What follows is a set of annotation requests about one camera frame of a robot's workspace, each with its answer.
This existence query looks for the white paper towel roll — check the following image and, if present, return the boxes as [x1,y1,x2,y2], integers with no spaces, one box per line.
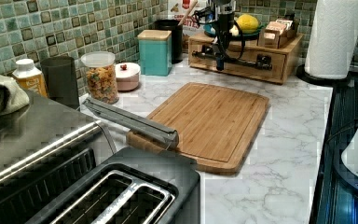
[305,0,358,79]

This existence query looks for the wooden drawer with black handle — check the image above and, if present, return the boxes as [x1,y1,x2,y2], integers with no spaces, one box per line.
[188,40,293,84]

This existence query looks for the wooden tea bag holder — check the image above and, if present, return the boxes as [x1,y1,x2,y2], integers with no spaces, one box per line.
[257,19,297,49]

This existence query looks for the teal canister with wooden lid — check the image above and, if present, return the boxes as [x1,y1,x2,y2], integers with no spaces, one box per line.
[137,30,172,77]

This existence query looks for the banana pieces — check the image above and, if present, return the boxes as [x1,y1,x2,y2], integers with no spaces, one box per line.
[229,26,239,36]

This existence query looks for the stainless steel toaster oven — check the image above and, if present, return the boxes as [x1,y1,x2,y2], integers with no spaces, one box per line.
[0,92,116,224]

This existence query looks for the black paper towel base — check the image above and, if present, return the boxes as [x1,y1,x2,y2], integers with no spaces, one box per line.
[296,64,350,87]

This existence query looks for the black two-slot toaster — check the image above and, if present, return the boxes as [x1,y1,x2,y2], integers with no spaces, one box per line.
[26,147,200,224]

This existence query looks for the wooden spoon handle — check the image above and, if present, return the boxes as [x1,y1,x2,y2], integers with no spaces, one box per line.
[178,0,198,26]

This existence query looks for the yellow lemon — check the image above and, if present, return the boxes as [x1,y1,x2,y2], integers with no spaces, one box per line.
[236,14,259,34]

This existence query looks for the wooden drawer cabinet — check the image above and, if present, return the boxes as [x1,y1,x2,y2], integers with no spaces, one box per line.
[188,33,303,84]

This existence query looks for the bamboo cutting board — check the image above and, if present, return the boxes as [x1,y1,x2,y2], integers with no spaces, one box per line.
[126,81,270,175]

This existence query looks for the dark grey cylindrical canister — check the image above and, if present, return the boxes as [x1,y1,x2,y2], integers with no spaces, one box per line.
[40,56,79,109]

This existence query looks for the white snack box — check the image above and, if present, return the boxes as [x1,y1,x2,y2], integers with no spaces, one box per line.
[168,0,207,35]

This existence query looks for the clear cereal jar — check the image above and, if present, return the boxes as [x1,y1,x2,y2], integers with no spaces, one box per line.
[80,51,118,104]

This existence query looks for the teal fruit plate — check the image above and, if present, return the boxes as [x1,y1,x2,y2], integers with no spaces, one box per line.
[203,24,265,41]

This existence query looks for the orange bottle with white cap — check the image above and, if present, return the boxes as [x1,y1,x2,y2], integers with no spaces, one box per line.
[12,59,48,97]

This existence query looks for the black utensil holder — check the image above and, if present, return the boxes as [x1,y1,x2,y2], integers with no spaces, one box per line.
[154,20,183,63]

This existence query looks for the pink lidded bowl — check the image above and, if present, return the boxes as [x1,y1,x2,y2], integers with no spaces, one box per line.
[116,63,141,91]

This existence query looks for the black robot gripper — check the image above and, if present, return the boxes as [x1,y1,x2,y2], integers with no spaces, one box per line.
[209,0,236,71]

